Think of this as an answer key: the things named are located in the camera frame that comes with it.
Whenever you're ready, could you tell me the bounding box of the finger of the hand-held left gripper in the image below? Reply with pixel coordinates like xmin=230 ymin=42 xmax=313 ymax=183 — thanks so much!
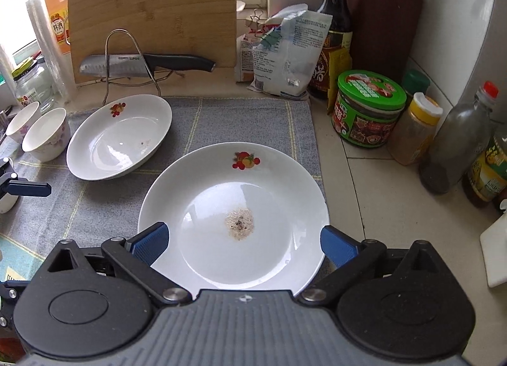
xmin=0 ymin=279 xmax=21 ymax=329
xmin=0 ymin=157 xmax=52 ymax=197

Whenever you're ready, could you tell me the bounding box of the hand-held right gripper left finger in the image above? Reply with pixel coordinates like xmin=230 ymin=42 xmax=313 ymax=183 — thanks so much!
xmin=48 ymin=222 xmax=193 ymax=309

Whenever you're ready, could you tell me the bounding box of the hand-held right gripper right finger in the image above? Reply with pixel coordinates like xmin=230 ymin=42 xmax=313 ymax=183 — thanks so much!
xmin=297 ymin=225 xmax=450 ymax=308

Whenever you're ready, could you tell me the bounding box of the white plate with fruit print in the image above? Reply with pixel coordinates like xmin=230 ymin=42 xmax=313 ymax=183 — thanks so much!
xmin=66 ymin=94 xmax=173 ymax=181
xmin=137 ymin=142 xmax=330 ymax=300

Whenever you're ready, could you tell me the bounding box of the glass jar with green lid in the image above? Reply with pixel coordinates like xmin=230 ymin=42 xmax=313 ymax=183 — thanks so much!
xmin=12 ymin=56 xmax=56 ymax=113

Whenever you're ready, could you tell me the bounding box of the tall plastic wrap roll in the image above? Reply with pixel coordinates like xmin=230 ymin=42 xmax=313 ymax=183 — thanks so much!
xmin=26 ymin=0 xmax=78 ymax=99

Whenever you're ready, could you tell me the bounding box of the green lidded sauce jar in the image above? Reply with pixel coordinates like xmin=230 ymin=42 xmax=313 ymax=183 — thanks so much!
xmin=332 ymin=69 xmax=407 ymax=148

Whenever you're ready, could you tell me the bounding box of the yellow lidded spice jar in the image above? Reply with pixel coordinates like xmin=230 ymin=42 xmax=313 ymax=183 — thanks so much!
xmin=387 ymin=92 xmax=443 ymax=166

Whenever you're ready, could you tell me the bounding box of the glass bottle with red cap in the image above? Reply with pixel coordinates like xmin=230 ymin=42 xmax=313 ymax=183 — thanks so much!
xmin=419 ymin=81 xmax=500 ymax=195

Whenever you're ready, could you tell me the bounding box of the grey teal checked dish towel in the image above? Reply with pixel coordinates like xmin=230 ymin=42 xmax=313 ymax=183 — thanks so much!
xmin=0 ymin=96 xmax=327 ymax=283

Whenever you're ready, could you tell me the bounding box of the white plastic box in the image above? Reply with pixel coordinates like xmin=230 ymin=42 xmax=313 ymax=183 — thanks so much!
xmin=480 ymin=199 xmax=507 ymax=288

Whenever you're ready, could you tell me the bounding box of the orange cooking oil bottle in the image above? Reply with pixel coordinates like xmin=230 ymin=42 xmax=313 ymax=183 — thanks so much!
xmin=44 ymin=0 xmax=72 ymax=55

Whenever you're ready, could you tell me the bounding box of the clear oil bottle green label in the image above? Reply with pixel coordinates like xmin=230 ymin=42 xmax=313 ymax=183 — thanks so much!
xmin=461 ymin=122 xmax=507 ymax=209

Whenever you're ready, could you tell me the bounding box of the yellow packet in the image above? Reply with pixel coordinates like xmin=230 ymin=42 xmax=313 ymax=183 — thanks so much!
xmin=327 ymin=49 xmax=353 ymax=115

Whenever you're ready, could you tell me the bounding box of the green capped jar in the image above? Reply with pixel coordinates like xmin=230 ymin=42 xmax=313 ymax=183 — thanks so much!
xmin=402 ymin=69 xmax=432 ymax=104

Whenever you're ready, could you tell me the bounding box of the white and blue bag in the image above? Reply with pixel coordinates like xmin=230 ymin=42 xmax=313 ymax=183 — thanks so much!
xmin=249 ymin=3 xmax=333 ymax=101

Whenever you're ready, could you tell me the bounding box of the red and white bag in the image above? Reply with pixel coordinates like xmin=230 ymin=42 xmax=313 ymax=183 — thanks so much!
xmin=236 ymin=31 xmax=270 ymax=83

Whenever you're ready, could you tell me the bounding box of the dark red knife block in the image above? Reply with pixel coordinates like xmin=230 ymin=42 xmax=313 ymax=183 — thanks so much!
xmin=346 ymin=0 xmax=424 ymax=85

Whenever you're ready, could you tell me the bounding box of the bamboo cutting board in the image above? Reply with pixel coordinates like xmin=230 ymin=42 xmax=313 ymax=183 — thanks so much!
xmin=68 ymin=0 xmax=237 ymax=84

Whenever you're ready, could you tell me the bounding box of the dark soy sauce bottle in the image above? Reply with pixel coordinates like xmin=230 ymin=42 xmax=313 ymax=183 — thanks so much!
xmin=307 ymin=0 xmax=354 ymax=101

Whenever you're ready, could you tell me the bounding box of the metal binder clip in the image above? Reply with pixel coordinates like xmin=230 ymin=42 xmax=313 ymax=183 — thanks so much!
xmin=245 ymin=8 xmax=267 ymax=31

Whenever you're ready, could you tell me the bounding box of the black handled kitchen knife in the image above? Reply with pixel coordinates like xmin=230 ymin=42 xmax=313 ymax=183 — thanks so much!
xmin=79 ymin=54 xmax=216 ymax=75

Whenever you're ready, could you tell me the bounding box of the metal wire rack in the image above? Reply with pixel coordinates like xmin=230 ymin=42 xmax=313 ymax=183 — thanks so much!
xmin=102 ymin=30 xmax=187 ymax=107

